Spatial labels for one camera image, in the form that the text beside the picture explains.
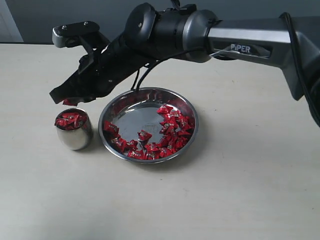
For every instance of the round steel plate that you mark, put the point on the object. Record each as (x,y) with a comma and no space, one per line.
(132,111)

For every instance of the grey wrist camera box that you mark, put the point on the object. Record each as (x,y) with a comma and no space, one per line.
(86,34)

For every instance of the red candy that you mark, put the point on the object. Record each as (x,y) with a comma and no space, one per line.
(165,152)
(70,102)
(69,121)
(167,111)
(136,154)

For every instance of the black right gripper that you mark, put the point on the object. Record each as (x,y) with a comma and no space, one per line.
(97,79)

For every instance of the steel cup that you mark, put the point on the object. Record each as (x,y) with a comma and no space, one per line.
(76,139)

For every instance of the red wrapped candy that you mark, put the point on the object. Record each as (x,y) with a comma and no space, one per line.
(136,154)
(167,111)
(165,152)

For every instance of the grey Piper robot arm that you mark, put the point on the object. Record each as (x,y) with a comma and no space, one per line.
(150,37)

